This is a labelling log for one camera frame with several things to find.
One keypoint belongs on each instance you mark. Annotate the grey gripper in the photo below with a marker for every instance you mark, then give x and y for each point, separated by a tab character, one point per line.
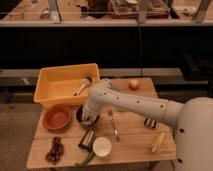
88	120

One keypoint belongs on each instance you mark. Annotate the dark purple bowl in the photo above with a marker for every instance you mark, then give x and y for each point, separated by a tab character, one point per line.
79	114

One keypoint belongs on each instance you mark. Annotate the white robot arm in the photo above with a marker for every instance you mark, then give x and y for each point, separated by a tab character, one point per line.
193	121

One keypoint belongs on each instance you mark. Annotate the orange clay bowl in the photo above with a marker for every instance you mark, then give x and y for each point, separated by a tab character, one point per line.
57	117

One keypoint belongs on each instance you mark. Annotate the dark metal can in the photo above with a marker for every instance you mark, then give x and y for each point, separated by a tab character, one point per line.
87	140

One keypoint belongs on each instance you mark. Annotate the metal fork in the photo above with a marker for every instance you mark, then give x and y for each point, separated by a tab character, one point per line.
111	117

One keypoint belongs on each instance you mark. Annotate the white round lid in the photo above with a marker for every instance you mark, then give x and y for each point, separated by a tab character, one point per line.
102	147

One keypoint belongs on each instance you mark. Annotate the green vegetable toy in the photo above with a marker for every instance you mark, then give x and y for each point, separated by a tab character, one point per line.
89	157

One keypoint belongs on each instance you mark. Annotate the wooden table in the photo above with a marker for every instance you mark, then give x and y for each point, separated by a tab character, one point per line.
133	147

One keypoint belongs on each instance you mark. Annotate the wooden spoon in tub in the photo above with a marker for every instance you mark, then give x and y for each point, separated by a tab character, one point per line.
87	81

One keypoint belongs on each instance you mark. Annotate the yellow plastic tub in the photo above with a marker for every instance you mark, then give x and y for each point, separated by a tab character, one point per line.
58	85

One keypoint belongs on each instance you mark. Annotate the dark grape bunch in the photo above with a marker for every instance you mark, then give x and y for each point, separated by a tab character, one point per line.
56	151

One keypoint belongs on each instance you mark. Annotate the small orange fruit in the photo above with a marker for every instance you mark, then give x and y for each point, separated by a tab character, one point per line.
133	84

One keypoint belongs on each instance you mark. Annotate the striped small block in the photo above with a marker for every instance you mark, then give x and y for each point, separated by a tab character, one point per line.
150	123

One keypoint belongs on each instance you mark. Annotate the yellow corn toy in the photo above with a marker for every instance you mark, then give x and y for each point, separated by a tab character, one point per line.
157	143

